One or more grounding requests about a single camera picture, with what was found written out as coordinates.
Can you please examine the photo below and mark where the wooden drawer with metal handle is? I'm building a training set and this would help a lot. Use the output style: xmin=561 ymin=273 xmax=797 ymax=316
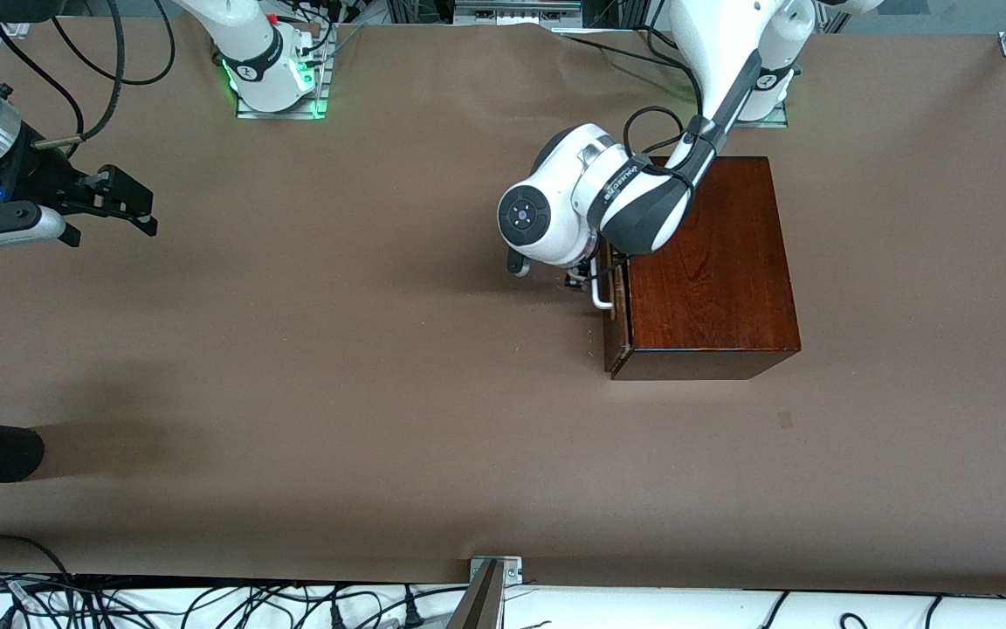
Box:
xmin=589 ymin=245 xmax=637 ymax=378

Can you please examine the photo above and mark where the dark brown wooden cabinet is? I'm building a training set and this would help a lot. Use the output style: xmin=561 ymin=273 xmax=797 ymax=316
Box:
xmin=611 ymin=157 xmax=802 ymax=382

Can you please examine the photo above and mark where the metal bar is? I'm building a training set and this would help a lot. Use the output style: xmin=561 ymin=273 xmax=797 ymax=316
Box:
xmin=445 ymin=560 xmax=505 ymax=629

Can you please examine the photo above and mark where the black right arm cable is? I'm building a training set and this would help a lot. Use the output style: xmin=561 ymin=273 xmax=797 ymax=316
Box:
xmin=0 ymin=0 xmax=177 ymax=162

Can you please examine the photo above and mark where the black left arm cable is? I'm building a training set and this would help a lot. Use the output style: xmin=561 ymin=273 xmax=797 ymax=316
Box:
xmin=622 ymin=105 xmax=706 ymax=189

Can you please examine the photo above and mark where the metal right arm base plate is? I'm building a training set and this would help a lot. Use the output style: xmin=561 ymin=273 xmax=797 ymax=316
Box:
xmin=237 ymin=44 xmax=334 ymax=121

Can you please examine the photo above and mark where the black cable to arm base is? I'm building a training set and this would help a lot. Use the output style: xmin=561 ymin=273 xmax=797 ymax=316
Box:
xmin=555 ymin=24 xmax=703 ymax=93

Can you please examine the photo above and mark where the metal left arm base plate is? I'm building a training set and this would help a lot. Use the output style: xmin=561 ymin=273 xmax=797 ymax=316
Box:
xmin=734 ymin=96 xmax=791 ymax=129

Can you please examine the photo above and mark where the aluminium frame rail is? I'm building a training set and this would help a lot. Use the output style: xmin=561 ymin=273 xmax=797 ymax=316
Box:
xmin=385 ymin=0 xmax=648 ymax=29

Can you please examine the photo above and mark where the small metal bracket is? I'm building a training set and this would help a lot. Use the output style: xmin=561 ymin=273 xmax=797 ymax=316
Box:
xmin=469 ymin=556 xmax=523 ymax=584

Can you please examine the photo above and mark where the tangled black cable bundle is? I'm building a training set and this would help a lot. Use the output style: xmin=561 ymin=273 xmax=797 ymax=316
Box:
xmin=0 ymin=535 xmax=556 ymax=629

